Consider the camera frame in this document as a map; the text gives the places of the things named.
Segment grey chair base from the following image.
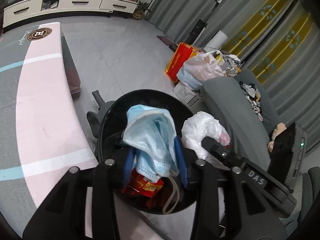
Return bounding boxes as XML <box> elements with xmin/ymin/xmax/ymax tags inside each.
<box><xmin>86</xmin><ymin>91</ymin><xmax>113</xmax><ymax>140</ymax></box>

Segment white carton box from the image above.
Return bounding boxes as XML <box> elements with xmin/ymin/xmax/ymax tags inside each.
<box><xmin>173</xmin><ymin>81</ymin><xmax>200</xmax><ymax>108</ymax></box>

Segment small potted plant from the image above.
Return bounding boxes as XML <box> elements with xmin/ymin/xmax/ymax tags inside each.
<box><xmin>132</xmin><ymin>1</ymin><xmax>152</xmax><ymax>20</ymax></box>

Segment orange shopping bag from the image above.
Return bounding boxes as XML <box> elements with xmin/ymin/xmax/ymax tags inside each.
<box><xmin>165</xmin><ymin>42</ymin><xmax>200</xmax><ymax>83</ymax></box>

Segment red yellow snack packet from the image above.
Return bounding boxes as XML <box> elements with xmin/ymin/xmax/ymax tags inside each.
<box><xmin>122</xmin><ymin>169</ymin><xmax>164</xmax><ymax>200</ymax></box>

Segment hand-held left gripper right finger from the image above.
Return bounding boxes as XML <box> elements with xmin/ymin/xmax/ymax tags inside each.
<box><xmin>174</xmin><ymin>136</ymin><xmax>287</xmax><ymax>240</ymax></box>

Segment white paper roll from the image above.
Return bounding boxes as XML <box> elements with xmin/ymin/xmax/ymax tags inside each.
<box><xmin>209</xmin><ymin>30</ymin><xmax>228</xmax><ymax>48</ymax></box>

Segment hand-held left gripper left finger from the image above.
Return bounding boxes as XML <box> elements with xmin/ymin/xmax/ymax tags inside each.
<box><xmin>24</xmin><ymin>147</ymin><xmax>137</xmax><ymax>240</ymax></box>

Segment pink grey printed tablecloth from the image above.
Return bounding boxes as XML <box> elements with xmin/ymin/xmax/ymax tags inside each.
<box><xmin>0</xmin><ymin>22</ymin><xmax>150</xmax><ymax>240</ymax></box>

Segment black plastic bucket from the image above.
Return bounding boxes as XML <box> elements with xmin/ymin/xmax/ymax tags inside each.
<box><xmin>96</xmin><ymin>89</ymin><xmax>200</xmax><ymax>215</ymax></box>

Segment black white patterned cloth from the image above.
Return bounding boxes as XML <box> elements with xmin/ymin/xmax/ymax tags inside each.
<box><xmin>239</xmin><ymin>80</ymin><xmax>263</xmax><ymax>120</ymax></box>
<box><xmin>220</xmin><ymin>52</ymin><xmax>244</xmax><ymax>77</ymax></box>

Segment white television cabinet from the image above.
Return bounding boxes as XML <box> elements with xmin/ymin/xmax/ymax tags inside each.
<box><xmin>2</xmin><ymin>0</ymin><xmax>138</xmax><ymax>34</ymax></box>

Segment large stuffed plastic bag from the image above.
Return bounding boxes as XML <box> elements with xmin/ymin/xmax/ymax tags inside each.
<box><xmin>176</xmin><ymin>50</ymin><xmax>225</xmax><ymax>80</ymax></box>

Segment dark red door mat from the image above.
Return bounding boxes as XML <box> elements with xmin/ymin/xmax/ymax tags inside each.
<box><xmin>157</xmin><ymin>35</ymin><xmax>179</xmax><ymax>51</ymax></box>

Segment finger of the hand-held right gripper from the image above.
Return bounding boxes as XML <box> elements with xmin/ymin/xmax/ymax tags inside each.
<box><xmin>201</xmin><ymin>136</ymin><xmax>247</xmax><ymax>170</ymax></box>

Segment yellow patterned curtain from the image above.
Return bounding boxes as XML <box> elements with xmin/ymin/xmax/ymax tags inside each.
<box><xmin>221</xmin><ymin>0</ymin><xmax>315</xmax><ymax>85</ymax></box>

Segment light blue plastic bag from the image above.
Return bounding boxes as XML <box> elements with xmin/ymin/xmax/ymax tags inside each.
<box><xmin>177</xmin><ymin>67</ymin><xmax>200</xmax><ymax>90</ymax></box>

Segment white plastic bag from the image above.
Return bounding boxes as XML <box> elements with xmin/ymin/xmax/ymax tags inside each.
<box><xmin>181</xmin><ymin>111</ymin><xmax>232</xmax><ymax>165</ymax></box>

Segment upright floor washer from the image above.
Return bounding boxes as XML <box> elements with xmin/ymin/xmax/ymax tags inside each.
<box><xmin>186</xmin><ymin>0</ymin><xmax>224</xmax><ymax>44</ymax></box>

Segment blue face mask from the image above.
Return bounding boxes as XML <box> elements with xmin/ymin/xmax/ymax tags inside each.
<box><xmin>136</xmin><ymin>122</ymin><xmax>181</xmax><ymax>215</ymax></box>
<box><xmin>122</xmin><ymin>104</ymin><xmax>177</xmax><ymax>160</ymax></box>

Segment grey sofa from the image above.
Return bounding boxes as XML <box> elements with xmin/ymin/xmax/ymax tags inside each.
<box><xmin>201</xmin><ymin>69</ymin><xmax>320</xmax><ymax>233</ymax></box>

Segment grey curtain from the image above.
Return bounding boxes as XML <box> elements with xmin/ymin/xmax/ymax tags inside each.
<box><xmin>147</xmin><ymin>0</ymin><xmax>283</xmax><ymax>53</ymax></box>

